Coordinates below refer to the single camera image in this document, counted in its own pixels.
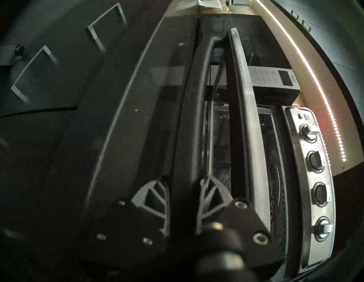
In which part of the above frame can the silver toaster oven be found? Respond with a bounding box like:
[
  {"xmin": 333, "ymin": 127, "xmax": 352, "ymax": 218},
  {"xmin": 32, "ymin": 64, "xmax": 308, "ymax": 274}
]
[{"xmin": 172, "ymin": 27, "xmax": 337, "ymax": 280}]

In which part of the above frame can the white tissue paper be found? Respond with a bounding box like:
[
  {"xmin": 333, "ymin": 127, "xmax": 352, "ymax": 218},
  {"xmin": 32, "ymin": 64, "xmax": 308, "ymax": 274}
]
[{"xmin": 198, "ymin": 0, "xmax": 222, "ymax": 9}]

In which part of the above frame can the LED light strip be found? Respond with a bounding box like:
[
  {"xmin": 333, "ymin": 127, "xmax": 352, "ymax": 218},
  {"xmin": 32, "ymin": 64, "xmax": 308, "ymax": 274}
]
[{"xmin": 256, "ymin": 0, "xmax": 347, "ymax": 162}]

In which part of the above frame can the silver oven knob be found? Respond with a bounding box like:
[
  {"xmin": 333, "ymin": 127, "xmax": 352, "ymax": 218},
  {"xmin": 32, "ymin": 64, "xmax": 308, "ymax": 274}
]
[
  {"xmin": 311, "ymin": 183, "xmax": 332, "ymax": 206},
  {"xmin": 299, "ymin": 124, "xmax": 320, "ymax": 143},
  {"xmin": 313, "ymin": 217, "xmax": 334, "ymax": 242},
  {"xmin": 307, "ymin": 151, "xmax": 328, "ymax": 173}
]

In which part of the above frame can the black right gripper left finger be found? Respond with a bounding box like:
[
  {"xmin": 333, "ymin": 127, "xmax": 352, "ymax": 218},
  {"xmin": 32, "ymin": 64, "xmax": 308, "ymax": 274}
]
[{"xmin": 82, "ymin": 180, "xmax": 171, "ymax": 267}]

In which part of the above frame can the dark base cabinet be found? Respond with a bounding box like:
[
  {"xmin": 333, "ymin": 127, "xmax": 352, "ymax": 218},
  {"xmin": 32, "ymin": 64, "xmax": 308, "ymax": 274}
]
[{"xmin": 0, "ymin": 0, "xmax": 171, "ymax": 199}]

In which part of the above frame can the glass oven door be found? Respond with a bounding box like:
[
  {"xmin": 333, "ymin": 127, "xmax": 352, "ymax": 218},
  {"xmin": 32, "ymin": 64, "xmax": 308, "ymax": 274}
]
[{"xmin": 172, "ymin": 27, "xmax": 272, "ymax": 233}]

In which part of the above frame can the black microwave oven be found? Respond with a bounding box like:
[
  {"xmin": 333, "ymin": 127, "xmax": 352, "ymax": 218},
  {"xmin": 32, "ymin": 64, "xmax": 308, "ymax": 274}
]
[{"xmin": 199, "ymin": 14, "xmax": 302, "ymax": 100}]

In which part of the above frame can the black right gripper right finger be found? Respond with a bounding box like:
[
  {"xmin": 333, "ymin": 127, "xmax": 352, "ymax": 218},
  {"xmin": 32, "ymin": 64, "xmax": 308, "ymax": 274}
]
[{"xmin": 196, "ymin": 173, "xmax": 285, "ymax": 278}]

